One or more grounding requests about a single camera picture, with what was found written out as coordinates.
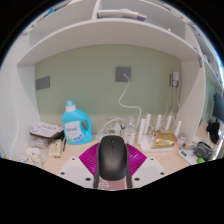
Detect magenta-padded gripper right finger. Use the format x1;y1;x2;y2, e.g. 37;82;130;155
124;144;169;190

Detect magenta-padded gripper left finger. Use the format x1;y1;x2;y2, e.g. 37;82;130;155
57;142;101;190

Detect black computer mouse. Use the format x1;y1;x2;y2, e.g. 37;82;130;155
98;134;130;182

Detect pink printed mouse pad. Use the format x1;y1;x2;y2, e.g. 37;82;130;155
98;179;128;191

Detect white router with antennas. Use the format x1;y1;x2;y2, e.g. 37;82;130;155
137;113;183;153

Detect pale yellow box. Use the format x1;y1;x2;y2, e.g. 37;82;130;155
48;138;63;159

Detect clear plastic bottle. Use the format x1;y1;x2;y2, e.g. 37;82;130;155
123;116;137;146

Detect gold foil bag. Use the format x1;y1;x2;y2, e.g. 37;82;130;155
152;130;178;149

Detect blue detergent bottle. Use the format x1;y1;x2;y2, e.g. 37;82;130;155
61;99;94;145

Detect white remote control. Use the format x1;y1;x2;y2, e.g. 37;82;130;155
178;149;198;165

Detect small round jar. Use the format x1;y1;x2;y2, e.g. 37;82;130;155
177;133;188;149

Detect clear plastic bags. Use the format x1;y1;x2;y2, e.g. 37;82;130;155
19;135;51;166

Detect flat book stack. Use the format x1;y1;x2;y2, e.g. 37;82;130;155
29;121;64;140

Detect grey zip pouch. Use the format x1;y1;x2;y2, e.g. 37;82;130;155
193;141;214;162

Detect black bag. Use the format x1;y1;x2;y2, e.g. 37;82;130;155
205;119;221;144

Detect black monitor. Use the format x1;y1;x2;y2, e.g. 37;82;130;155
213;92;224;123

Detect white shelf unit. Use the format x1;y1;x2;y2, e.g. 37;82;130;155
0;0;224;161

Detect white wire rack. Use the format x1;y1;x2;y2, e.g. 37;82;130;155
96;116;125;141

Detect white cable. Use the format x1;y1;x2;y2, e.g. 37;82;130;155
117;73;142;126

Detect grey blank wall plate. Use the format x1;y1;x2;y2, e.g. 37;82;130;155
35;75;51;91

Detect grey wall socket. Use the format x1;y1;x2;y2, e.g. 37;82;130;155
115;66;132;83

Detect white wall power adapter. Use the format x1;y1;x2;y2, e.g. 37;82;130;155
169;69;181;88

